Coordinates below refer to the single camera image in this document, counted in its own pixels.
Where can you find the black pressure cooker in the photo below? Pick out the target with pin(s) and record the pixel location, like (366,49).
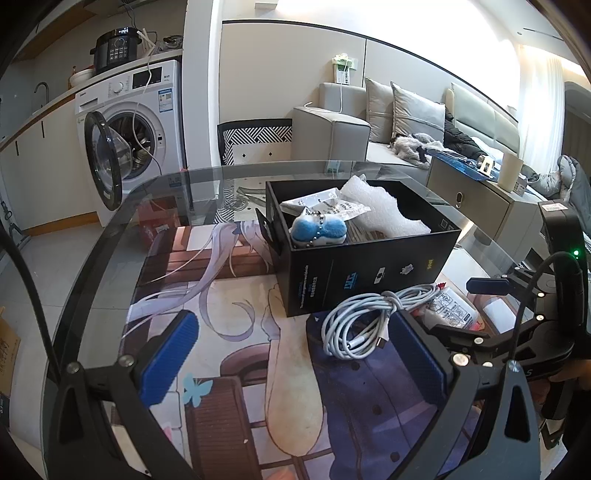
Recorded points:
(115,53)

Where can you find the printed desk mat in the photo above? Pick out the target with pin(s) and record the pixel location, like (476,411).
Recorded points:
(258,332)

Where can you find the wide grey cushion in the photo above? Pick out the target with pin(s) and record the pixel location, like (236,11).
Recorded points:
(415,115)

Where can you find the grey padded jacket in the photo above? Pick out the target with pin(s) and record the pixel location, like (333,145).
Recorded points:
(568,175)

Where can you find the grey fur garment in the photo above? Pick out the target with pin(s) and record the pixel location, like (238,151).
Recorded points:
(411,145)

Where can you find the white upper kitchen cabinet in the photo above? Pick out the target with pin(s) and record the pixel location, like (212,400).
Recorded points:
(55,23)

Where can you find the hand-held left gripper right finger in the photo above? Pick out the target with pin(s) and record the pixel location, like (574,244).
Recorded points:
(415,355)

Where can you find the black cardboard box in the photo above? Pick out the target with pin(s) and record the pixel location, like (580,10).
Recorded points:
(369,267)

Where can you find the narrow beige cushion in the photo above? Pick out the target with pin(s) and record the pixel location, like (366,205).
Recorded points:
(378,110)

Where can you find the white bowl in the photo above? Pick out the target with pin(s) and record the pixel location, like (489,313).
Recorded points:
(81,79)

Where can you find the red box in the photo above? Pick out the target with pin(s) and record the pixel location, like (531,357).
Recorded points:
(152,226)

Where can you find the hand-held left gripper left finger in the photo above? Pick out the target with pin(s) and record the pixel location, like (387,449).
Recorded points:
(171,360)

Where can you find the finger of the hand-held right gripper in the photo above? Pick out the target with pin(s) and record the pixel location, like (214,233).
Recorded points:
(489,339)
(487,284)

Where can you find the beige side cabinet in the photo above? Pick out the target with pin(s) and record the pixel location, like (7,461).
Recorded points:
(475,203)

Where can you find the white kitchen counter cabinet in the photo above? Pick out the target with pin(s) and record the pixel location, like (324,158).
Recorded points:
(51,175)

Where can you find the white printed plastic packet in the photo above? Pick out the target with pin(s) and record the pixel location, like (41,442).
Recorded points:
(332,205)

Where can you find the beige sofa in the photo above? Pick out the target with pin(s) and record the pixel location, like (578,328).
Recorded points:
(332,134)

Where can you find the metal kitchen faucet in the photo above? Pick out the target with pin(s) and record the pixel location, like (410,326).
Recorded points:
(46,94)

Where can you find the green white wall power strip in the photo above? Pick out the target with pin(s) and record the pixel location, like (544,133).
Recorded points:
(344,74)

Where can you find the white paper roll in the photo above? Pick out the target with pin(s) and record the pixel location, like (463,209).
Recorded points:
(510,173)

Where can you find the person's right hand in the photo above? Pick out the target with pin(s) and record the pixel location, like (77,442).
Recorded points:
(570,371)

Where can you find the black jacket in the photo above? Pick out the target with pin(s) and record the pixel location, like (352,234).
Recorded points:
(461,138)

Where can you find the white curtain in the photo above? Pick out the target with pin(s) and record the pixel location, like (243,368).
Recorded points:
(540,101)

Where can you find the small yellow white device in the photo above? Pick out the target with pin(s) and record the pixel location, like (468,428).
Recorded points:
(487,166)

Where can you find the white washing machine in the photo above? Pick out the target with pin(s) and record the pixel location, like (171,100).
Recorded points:
(166,138)

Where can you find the blue cabinet top mat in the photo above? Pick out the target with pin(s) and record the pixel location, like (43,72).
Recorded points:
(455,161)

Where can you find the white packet with red print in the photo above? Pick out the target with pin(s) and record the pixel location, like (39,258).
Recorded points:
(455,309)

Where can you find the white foam sheet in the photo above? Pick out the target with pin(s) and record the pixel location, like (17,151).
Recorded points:
(383,207)

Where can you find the brown cardboard box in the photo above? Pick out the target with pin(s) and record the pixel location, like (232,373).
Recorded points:
(7,350)

